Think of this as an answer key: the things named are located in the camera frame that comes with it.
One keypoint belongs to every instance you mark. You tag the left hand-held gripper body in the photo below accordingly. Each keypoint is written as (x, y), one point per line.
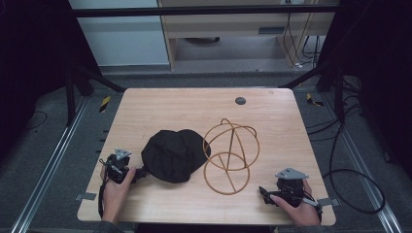
(117, 165)

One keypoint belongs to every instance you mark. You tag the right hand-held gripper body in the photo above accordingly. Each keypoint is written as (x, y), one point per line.
(291, 187)

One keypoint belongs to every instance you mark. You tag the black cap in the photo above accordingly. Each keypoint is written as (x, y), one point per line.
(175, 155)

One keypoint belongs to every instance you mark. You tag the person's right hand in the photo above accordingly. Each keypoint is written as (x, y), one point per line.
(299, 212)

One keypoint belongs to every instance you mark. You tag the person's left hand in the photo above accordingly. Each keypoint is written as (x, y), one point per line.
(117, 194)

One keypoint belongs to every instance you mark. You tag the grey tape piece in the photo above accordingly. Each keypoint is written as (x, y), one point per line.
(85, 196)
(329, 202)

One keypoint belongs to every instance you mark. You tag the yellow black striped tape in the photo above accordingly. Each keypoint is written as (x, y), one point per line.
(313, 101)
(104, 104)

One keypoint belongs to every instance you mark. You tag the grey round table grommet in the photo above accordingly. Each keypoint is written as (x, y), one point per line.
(240, 100)

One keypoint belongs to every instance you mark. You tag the white cabinet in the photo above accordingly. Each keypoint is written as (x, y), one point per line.
(123, 39)

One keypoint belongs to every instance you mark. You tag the black curtain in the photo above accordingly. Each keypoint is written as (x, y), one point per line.
(35, 64)
(382, 71)

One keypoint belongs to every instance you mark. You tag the aluminium floor rail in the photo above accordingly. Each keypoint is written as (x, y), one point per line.
(362, 165)
(48, 165)

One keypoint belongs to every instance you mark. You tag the black metal frame stand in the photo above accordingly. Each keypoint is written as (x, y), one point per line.
(339, 93)
(69, 97)

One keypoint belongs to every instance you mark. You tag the black horizontal frame bar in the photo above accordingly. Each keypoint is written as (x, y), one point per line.
(200, 11)

